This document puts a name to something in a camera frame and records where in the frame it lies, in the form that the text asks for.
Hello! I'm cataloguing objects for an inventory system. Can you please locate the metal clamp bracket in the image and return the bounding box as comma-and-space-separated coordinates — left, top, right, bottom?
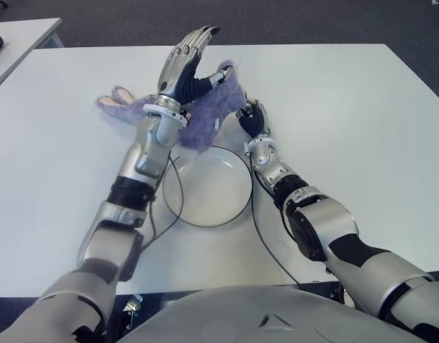
125, 294, 144, 316

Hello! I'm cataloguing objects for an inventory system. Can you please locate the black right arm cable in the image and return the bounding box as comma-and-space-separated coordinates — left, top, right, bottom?
249, 156, 302, 287

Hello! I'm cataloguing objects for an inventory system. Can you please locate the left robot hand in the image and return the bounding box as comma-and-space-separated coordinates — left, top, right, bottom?
157, 25, 231, 106

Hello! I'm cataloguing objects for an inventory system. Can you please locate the purple plush bunny doll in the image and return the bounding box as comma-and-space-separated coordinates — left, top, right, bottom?
94, 61, 252, 154

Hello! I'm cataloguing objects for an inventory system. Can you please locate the grey robot torso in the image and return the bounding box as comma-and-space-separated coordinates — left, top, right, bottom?
117, 284, 430, 343

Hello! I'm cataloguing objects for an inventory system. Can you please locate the white neighbouring table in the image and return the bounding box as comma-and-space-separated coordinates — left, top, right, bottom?
0, 17, 63, 94

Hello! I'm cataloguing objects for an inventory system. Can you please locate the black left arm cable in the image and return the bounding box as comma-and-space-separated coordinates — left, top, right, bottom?
138, 155, 186, 251

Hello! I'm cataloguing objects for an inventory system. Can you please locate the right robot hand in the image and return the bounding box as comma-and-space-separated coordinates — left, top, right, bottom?
235, 98, 271, 139

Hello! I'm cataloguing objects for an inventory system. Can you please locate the white plate black rim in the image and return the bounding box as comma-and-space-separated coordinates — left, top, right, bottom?
162, 145, 252, 227

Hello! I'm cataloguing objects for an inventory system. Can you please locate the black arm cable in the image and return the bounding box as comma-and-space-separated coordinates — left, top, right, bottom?
249, 156, 302, 287
138, 155, 186, 251

